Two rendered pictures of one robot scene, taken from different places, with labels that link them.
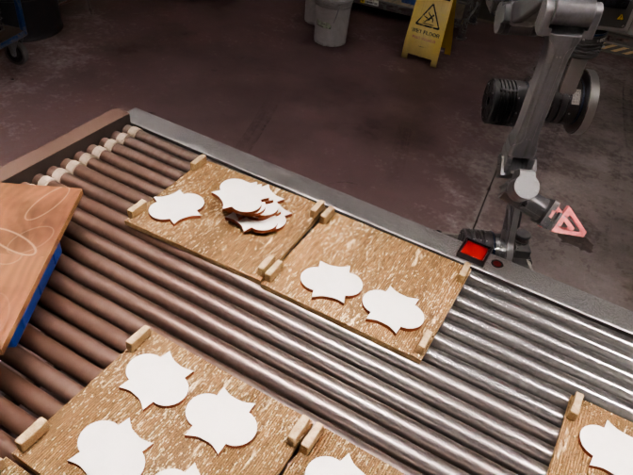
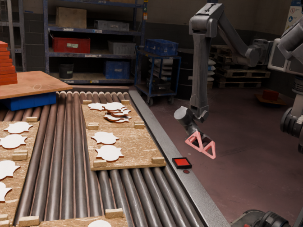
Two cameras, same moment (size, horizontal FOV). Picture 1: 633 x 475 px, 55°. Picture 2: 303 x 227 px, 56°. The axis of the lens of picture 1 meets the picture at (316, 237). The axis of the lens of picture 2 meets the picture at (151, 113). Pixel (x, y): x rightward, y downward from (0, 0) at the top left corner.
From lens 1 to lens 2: 1.29 m
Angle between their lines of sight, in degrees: 45
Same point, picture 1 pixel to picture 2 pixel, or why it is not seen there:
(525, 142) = (194, 96)
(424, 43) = not seen: outside the picture
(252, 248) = (100, 122)
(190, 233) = (91, 112)
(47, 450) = not seen: outside the picture
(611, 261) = not seen: outside the picture
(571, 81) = (297, 108)
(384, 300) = (111, 149)
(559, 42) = (195, 37)
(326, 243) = (125, 132)
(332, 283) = (104, 138)
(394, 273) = (131, 148)
